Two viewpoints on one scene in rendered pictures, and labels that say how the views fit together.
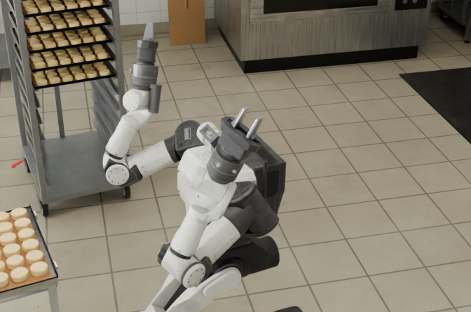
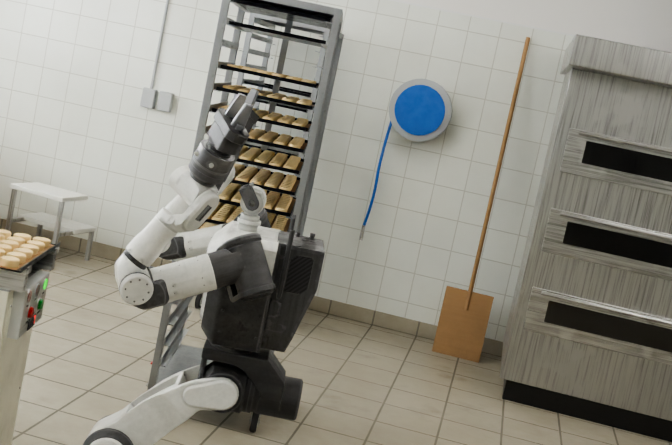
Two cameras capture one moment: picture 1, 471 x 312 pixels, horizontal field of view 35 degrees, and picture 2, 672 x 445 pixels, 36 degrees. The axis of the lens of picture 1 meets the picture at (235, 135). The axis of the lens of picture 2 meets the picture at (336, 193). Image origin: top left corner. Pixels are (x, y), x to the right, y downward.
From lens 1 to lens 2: 1.44 m
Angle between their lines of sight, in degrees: 31
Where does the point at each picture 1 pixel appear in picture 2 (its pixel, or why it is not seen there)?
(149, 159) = (199, 235)
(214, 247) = (177, 275)
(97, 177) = not seen: hidden behind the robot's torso
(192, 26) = (467, 335)
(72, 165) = not seen: hidden behind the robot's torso
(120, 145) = (174, 208)
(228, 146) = (213, 135)
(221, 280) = (209, 387)
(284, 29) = (569, 353)
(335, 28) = (643, 376)
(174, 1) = (453, 296)
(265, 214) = (256, 271)
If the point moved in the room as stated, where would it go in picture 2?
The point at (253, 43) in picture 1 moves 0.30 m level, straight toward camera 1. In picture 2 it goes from (522, 359) to (507, 368)
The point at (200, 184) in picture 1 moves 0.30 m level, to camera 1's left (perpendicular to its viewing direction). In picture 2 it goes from (178, 179) to (76, 151)
